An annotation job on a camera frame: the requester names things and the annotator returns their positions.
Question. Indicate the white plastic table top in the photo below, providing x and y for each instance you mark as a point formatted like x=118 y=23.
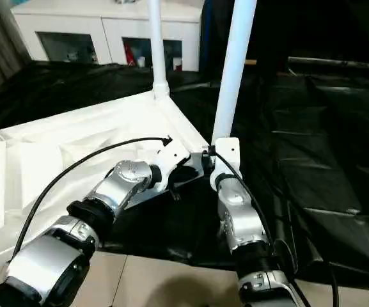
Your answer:
x=75 y=134

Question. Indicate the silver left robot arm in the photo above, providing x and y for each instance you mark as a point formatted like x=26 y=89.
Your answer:
x=120 y=185

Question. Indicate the small white jar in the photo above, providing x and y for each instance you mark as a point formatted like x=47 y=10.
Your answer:
x=178 y=66

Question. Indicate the black mat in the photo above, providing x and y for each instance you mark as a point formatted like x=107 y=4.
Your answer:
x=315 y=144

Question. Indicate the small tan tag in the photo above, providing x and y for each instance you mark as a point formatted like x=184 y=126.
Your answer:
x=251 y=61

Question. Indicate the small red item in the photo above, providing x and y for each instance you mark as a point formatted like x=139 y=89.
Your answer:
x=128 y=57

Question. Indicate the long black bar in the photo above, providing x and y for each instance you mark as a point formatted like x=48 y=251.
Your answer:
x=331 y=61

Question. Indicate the white cabinet with glass doors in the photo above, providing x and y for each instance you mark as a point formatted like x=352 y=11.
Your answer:
x=107 y=22

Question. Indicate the dark patterned small object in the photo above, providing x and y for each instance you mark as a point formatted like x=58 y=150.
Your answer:
x=121 y=1

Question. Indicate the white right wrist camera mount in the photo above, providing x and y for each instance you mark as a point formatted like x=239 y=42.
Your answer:
x=230 y=150

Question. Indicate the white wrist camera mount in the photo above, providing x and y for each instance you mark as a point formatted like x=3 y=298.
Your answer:
x=171 y=158
x=230 y=150

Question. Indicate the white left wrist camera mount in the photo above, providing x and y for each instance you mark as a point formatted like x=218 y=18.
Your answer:
x=171 y=158

